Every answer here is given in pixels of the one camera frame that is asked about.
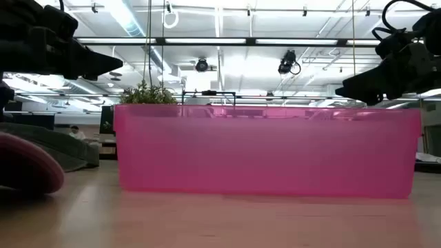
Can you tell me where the person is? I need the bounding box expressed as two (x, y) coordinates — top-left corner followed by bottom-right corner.
(68, 125), (88, 141)

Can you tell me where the black overhead camera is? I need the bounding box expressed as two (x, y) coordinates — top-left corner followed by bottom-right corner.
(194, 57), (209, 74)

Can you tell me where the thin black frame stand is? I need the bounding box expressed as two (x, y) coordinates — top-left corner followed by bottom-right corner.
(181, 90), (238, 107)

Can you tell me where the white flat object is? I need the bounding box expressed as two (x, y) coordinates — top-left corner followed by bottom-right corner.
(414, 152), (441, 165)

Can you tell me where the black sign board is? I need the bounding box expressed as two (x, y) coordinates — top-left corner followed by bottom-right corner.
(99, 105), (116, 136)

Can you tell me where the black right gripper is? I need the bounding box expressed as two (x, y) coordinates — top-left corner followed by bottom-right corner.
(335, 42), (441, 107)

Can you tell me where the black metal rig frame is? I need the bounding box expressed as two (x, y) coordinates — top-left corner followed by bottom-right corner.
(73, 36), (382, 48)

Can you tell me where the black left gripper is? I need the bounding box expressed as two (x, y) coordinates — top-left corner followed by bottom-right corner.
(32, 25), (124, 82)

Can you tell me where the pink translucent plastic bin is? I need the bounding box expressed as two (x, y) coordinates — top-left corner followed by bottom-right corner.
(113, 103), (423, 200)

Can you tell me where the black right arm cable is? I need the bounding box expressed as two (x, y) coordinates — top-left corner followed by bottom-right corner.
(371, 0), (435, 43)

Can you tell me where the maroon red cap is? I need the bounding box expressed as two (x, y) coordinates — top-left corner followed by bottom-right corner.
(0, 132), (65, 196)

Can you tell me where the white hanging ring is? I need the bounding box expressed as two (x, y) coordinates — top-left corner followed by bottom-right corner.
(162, 9), (181, 30)

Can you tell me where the green potted plant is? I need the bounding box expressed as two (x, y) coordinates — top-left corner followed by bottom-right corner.
(119, 80), (178, 105)

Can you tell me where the black hanging camera with cable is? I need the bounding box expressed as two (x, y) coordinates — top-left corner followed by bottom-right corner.
(277, 50), (302, 76)

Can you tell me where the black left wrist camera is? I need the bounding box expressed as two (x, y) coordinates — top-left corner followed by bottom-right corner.
(34, 3), (80, 36)

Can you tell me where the dark grey cap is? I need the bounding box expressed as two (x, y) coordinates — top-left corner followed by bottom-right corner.
(0, 122), (101, 174)

